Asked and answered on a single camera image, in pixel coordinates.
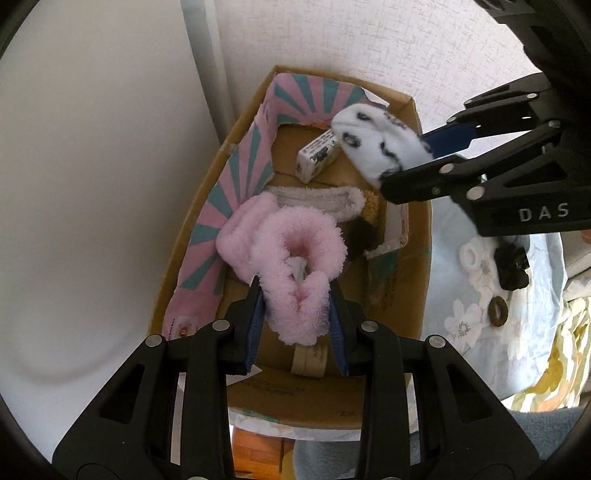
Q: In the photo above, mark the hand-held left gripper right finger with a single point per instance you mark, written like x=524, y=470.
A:
x=337, y=332

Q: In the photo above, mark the grey beige sofa cushion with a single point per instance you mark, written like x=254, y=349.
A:
x=579, y=256

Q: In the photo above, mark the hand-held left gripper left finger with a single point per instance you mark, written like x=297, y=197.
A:
x=255, y=318

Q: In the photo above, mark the yellow green floral blanket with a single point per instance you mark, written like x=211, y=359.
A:
x=568, y=350

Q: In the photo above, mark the white sock with black print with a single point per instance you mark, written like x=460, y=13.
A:
x=369, y=138

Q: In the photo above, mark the door frame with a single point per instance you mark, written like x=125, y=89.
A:
x=207, y=69

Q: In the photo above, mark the white box with black print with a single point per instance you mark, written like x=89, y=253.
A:
x=318, y=154

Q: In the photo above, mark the pale ribbed fabric roll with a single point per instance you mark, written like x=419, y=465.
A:
x=318, y=198

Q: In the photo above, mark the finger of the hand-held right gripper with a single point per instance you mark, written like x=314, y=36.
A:
x=452, y=138
x=425, y=180

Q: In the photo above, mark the orange wooden furniture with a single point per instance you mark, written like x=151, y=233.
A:
x=258, y=454

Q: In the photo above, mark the black hair clip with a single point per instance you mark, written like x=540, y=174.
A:
x=510, y=267

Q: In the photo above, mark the grey blue cloth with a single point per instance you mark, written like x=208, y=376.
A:
x=535, y=429

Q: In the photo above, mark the cardboard box with pink liner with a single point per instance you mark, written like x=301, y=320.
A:
x=277, y=397

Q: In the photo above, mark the white scrunchie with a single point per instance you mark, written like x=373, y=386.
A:
x=471, y=258

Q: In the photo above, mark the light blue floral tablecloth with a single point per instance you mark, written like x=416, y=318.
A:
x=461, y=286

